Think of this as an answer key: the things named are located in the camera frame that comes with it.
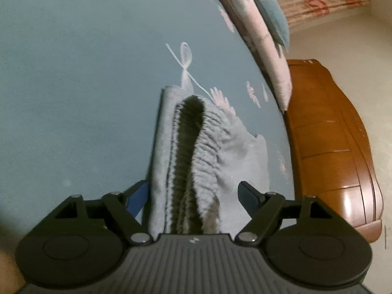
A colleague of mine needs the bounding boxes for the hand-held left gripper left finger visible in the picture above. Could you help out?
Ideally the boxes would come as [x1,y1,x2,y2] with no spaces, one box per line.
[30,180,154,246]

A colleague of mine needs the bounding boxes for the pink floral folded quilt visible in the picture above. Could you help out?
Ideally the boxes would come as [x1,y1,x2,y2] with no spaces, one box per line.
[199,0,294,111]

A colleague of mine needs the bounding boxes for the bed with teal floral sheet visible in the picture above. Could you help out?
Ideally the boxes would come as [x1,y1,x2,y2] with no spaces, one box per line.
[0,0,296,240]

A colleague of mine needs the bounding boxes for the wooden headboard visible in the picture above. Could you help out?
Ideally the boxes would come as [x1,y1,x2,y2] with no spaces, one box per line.
[283,59,385,246]

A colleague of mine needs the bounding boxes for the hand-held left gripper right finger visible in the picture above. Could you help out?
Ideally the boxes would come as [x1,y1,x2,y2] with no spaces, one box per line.
[234,181,359,247]

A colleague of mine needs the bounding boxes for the grey sweatpants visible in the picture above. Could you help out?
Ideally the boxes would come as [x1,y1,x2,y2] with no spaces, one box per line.
[148,85,269,243]

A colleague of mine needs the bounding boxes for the teal floral pillow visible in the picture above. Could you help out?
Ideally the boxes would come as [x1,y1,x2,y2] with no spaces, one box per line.
[239,0,290,50]

